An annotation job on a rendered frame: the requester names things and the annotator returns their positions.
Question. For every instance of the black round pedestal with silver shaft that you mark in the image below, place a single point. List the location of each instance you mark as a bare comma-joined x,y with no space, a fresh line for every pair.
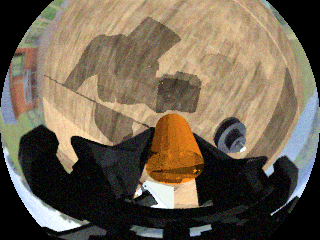
230,137

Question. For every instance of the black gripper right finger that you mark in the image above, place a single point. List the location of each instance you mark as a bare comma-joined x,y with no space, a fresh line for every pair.
220,170

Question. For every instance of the orange knob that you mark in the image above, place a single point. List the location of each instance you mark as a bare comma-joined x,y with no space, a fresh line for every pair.
173,157

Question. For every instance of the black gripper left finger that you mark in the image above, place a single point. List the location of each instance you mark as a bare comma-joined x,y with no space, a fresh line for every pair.
125,159

